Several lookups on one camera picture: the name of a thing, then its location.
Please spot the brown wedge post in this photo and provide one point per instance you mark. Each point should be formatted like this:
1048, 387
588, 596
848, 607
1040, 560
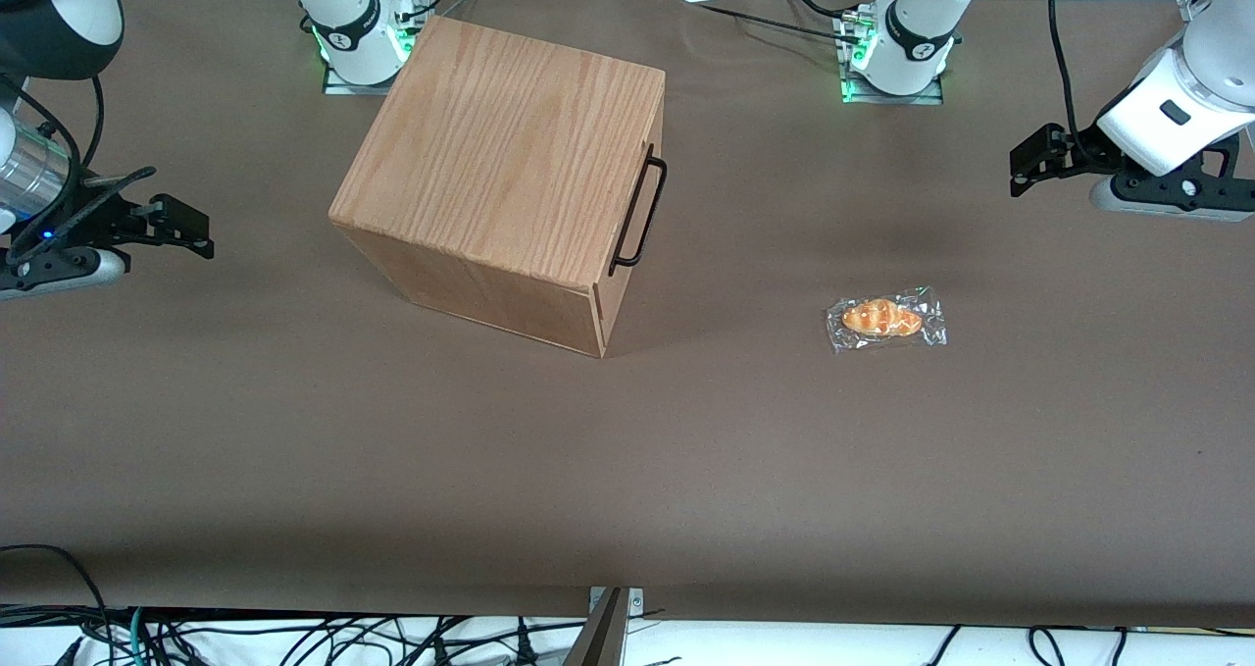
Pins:
598, 637

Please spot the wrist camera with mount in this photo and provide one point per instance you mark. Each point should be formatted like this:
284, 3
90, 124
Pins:
69, 272
1157, 190

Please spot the aluminium corner post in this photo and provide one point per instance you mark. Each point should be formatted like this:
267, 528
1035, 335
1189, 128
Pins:
1191, 9

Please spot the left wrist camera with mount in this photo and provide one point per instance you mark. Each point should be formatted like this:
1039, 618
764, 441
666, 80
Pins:
1157, 190

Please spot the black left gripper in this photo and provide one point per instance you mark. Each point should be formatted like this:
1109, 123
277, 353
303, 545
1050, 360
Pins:
1076, 158

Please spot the silver metal bracket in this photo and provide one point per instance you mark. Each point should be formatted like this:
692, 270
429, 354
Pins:
635, 602

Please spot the oak wooden cabinet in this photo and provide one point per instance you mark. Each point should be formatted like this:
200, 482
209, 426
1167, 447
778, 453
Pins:
500, 156

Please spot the brown table cover sheet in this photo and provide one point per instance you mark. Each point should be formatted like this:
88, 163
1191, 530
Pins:
627, 470

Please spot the wooden drawer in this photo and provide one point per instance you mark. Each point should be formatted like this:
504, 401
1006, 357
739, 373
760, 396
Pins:
622, 227

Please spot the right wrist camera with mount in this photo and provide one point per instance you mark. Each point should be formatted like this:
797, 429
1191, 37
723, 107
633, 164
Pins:
69, 272

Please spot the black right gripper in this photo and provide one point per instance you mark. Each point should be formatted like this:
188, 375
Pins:
98, 217

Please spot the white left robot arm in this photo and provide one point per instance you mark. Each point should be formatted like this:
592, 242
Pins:
1177, 97

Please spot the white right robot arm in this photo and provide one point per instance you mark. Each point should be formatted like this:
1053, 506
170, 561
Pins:
343, 9

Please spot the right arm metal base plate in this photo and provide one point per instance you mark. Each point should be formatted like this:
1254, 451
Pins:
343, 87

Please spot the plastic-wrapped bread roll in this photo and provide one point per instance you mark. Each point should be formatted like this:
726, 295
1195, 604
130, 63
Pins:
882, 318

